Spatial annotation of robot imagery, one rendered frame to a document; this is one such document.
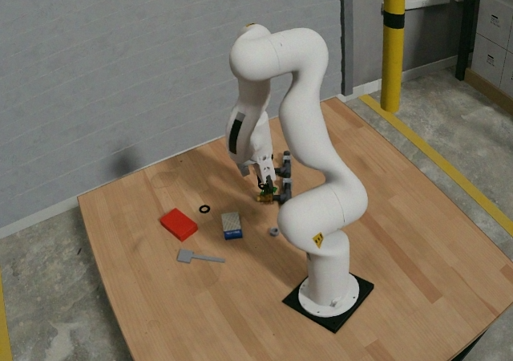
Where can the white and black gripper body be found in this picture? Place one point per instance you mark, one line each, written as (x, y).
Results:
(264, 168)

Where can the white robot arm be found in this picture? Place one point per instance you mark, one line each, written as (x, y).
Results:
(310, 221)

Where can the red rectangular block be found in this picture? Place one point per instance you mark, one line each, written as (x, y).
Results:
(178, 224)

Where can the dark grey pipe with metal clamp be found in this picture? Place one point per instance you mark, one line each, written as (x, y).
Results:
(286, 170)

